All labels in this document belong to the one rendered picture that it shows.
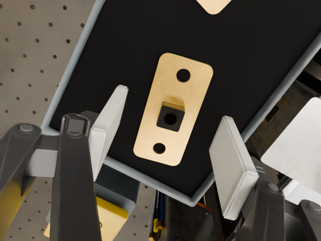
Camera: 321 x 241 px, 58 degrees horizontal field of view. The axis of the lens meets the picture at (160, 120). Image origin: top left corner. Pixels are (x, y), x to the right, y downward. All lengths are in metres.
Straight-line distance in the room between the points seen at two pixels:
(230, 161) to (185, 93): 0.06
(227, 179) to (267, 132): 0.16
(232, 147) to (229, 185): 0.02
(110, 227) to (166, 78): 0.15
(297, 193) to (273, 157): 0.19
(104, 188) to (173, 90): 0.12
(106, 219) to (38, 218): 0.72
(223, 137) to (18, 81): 0.65
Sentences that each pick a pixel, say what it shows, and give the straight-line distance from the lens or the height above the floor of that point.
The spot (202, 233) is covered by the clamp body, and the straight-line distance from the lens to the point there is 0.49.
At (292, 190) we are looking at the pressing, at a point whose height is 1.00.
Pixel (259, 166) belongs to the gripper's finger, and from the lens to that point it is 0.17.
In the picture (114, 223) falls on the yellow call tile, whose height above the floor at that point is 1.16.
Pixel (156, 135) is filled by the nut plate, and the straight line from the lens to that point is 0.22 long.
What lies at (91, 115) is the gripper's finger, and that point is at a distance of 0.16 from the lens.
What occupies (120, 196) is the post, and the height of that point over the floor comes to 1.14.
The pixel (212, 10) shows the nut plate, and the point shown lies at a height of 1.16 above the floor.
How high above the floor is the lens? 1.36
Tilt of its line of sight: 66 degrees down
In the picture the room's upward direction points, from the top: 173 degrees counter-clockwise
